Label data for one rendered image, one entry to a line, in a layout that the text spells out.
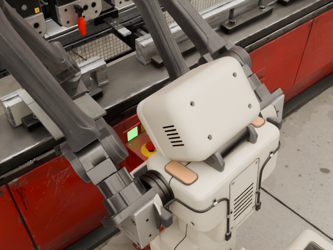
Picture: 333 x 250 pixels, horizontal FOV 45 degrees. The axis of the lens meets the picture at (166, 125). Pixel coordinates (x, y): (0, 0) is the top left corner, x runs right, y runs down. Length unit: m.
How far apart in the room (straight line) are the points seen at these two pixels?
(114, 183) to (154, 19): 0.57
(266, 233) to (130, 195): 1.49
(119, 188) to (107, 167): 0.05
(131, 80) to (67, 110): 0.85
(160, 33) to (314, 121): 1.81
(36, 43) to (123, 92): 0.67
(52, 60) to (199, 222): 0.50
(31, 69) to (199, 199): 0.38
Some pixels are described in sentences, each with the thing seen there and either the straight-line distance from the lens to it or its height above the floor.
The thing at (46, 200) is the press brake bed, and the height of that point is 0.58.
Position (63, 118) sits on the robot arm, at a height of 1.35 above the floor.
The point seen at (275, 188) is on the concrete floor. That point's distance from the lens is 2.38.
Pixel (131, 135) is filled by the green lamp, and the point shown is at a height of 0.81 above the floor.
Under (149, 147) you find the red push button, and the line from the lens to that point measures 1.41.
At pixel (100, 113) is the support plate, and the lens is 1.27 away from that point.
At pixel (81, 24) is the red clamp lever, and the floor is 1.19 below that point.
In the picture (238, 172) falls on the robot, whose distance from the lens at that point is 0.83.
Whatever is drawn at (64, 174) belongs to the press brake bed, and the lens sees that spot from 1.56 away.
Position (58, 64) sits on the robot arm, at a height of 1.28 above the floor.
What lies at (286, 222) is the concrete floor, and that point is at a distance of 2.27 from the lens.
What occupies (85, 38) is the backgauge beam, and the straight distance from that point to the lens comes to 1.77.
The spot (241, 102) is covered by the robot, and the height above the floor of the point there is 1.33.
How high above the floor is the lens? 1.87
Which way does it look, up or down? 46 degrees down
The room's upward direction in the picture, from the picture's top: 1 degrees clockwise
